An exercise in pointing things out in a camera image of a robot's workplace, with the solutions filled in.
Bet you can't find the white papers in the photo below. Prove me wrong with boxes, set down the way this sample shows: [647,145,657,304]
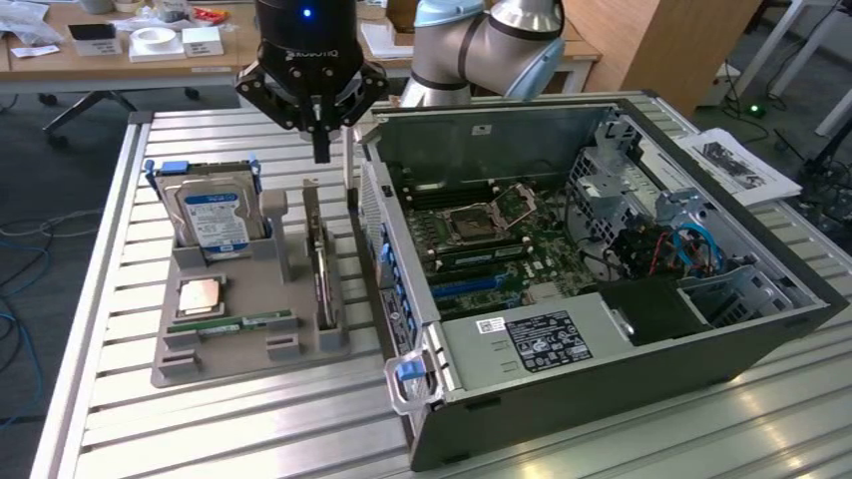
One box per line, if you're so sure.
[362,22,419,61]

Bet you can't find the white box with black top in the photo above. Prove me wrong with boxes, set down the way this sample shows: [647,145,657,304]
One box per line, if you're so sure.
[66,22,126,57]

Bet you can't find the silver disk bay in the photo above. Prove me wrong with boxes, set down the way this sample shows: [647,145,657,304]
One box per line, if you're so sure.
[675,263,799,330]

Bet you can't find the brown cardboard box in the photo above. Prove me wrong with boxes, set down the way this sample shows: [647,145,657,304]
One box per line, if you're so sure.
[387,0,422,32]

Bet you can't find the white desk frame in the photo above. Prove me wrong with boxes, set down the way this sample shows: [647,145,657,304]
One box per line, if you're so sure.
[731,0,852,136]

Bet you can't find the plain white box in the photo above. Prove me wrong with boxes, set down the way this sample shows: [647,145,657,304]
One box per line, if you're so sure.
[181,25,225,59]

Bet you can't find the black wire bundle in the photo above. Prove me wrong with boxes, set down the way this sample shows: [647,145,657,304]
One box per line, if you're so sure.
[578,229,661,280]

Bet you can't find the black RAM slot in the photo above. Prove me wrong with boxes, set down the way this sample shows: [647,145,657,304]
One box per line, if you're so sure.
[405,193,498,211]
[402,180,494,197]

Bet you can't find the wooden cabinet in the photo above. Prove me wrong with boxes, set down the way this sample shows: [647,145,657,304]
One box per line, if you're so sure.
[558,0,765,115]

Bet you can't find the silver power supply unit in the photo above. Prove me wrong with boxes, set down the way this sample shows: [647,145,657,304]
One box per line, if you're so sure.
[438,292,634,391]

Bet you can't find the hard disk with blue caddy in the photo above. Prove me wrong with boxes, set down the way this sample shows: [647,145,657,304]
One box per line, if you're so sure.
[143,155,270,261]

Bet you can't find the green graphics card black cooler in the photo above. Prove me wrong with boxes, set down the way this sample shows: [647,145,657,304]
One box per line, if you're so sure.
[301,178,343,333]

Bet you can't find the stack of printed papers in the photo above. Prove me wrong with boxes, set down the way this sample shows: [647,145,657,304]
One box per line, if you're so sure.
[673,127,806,209]

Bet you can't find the green motherboard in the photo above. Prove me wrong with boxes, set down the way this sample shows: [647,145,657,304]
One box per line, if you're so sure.
[398,167,601,321]

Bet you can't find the blue wire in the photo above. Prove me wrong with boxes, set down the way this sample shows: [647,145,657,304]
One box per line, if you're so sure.
[670,223,729,276]

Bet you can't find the white tape roll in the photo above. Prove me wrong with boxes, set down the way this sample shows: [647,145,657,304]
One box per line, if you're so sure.
[131,27,177,51]

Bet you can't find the grey parts rack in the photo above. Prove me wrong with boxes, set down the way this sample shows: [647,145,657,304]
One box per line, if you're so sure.
[151,189,354,389]

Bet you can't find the black plastic shroud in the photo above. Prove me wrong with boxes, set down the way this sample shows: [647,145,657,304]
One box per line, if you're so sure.
[597,276,715,349]

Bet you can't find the black office chair base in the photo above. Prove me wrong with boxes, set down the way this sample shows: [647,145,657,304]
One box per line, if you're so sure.
[39,87,202,149]

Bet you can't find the dark grey open PC case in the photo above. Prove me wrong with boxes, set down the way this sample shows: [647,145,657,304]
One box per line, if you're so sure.
[343,97,834,473]

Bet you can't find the CPU socket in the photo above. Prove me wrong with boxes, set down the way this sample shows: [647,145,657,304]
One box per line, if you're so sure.
[445,202,507,240]

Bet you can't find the blue floor cable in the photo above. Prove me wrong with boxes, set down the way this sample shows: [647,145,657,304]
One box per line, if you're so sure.
[0,239,53,430]

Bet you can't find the clear plastic bag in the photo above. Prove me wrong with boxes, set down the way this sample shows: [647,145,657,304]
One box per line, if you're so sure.
[0,0,66,46]

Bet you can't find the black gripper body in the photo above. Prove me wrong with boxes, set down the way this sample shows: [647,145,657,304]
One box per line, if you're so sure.
[257,0,367,134]

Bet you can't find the flat white box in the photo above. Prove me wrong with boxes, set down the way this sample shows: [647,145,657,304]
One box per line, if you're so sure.
[127,35,189,64]

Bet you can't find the dark jar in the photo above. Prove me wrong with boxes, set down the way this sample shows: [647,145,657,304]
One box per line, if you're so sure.
[157,0,193,24]

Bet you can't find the metal socket cover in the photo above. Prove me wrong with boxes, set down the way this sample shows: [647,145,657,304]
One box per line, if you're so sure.
[491,182,539,232]

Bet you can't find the silver metal drive cage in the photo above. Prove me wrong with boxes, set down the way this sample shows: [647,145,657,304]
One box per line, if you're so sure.
[565,107,669,250]

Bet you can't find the silver CPU chip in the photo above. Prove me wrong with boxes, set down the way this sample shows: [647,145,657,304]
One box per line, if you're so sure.
[177,277,226,316]

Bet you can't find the white socket box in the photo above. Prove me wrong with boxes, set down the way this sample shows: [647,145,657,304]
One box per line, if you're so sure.
[709,63,742,109]

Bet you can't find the white floor cable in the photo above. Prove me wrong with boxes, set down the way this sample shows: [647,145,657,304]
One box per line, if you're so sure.
[0,209,102,239]

